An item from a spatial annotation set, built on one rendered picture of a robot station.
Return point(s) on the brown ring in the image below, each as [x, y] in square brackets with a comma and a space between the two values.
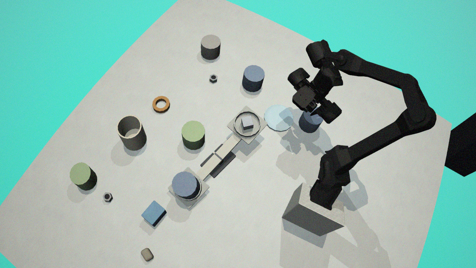
[158, 99]

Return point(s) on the blue block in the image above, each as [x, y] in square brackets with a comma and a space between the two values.
[154, 213]

